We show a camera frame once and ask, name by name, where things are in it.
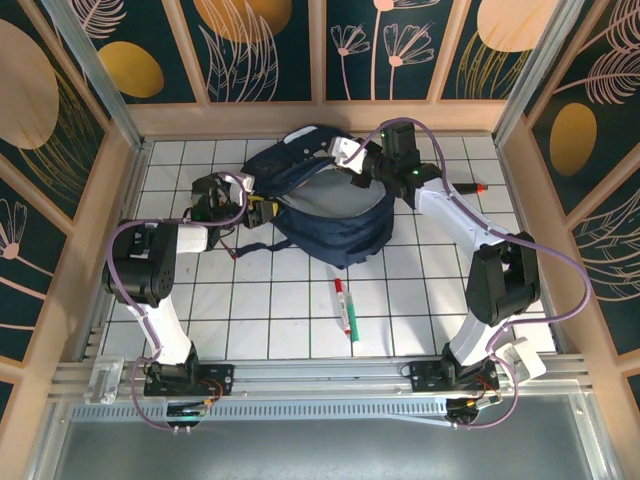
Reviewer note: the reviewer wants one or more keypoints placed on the navy blue backpack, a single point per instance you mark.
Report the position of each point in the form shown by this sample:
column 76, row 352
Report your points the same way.
column 340, row 235

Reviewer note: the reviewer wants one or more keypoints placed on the green marker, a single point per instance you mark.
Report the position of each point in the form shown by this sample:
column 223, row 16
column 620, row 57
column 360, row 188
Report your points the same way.
column 353, row 320

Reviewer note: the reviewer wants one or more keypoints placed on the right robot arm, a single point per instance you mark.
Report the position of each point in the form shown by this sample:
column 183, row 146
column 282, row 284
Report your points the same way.
column 500, row 285

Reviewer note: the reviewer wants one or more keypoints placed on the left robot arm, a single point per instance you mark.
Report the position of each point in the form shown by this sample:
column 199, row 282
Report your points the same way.
column 140, row 265

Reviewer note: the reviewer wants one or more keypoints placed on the red black screwdriver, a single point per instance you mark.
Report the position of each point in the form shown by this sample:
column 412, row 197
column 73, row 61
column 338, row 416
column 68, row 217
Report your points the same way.
column 472, row 189

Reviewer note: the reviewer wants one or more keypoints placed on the red capped white marker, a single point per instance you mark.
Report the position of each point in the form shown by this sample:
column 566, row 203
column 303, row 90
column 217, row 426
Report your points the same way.
column 341, row 305

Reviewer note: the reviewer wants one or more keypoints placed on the grey metal panel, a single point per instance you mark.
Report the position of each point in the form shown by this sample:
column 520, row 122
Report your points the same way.
column 320, row 450

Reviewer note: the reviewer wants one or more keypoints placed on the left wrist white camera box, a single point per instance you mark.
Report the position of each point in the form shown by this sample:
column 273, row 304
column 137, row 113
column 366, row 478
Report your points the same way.
column 248, row 185

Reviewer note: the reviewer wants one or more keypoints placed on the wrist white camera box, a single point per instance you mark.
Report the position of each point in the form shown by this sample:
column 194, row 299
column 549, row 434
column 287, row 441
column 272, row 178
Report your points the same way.
column 248, row 185
column 345, row 150

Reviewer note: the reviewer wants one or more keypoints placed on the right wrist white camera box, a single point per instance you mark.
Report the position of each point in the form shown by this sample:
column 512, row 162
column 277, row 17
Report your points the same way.
column 345, row 150

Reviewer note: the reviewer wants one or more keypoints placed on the aluminium frame post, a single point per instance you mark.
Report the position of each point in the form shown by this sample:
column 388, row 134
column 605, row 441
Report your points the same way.
column 535, row 75
column 102, row 85

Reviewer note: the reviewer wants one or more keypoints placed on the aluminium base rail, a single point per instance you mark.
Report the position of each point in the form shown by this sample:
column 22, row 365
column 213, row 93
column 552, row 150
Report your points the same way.
column 320, row 382

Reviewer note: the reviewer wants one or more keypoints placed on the white plastic clamp bracket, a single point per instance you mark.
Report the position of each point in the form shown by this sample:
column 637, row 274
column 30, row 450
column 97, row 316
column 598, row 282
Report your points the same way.
column 102, row 380

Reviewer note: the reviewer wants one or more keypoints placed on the white plastic hollow bracket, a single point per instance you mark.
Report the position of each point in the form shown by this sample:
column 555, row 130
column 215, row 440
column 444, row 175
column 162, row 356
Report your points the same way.
column 525, row 360

